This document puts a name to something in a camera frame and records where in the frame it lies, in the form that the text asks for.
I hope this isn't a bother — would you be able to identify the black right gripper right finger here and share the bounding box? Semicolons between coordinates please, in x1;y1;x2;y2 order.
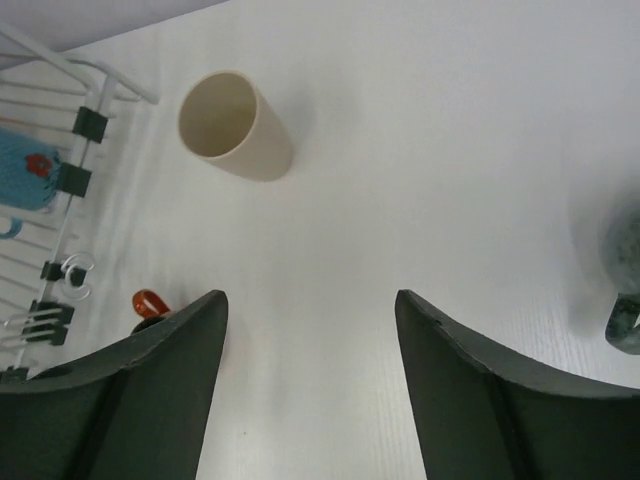
395;290;639;479

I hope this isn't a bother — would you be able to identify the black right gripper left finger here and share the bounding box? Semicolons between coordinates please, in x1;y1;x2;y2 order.
1;290;228;479

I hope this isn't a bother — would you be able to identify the grey green speckled mug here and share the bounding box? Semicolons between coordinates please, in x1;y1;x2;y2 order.
601;204;639;356

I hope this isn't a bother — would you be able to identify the blue mug white interior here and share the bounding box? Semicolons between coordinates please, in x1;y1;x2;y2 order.
1;127;62;211

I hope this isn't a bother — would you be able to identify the beige handleless cup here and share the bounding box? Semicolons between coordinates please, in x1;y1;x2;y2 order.
178;71;294;182

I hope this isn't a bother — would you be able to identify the brown mug black interior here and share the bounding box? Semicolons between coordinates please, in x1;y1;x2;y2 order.
131;289;186;335

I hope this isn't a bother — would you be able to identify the silver wire dish rack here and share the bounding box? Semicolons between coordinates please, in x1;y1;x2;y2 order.
1;23;160;383

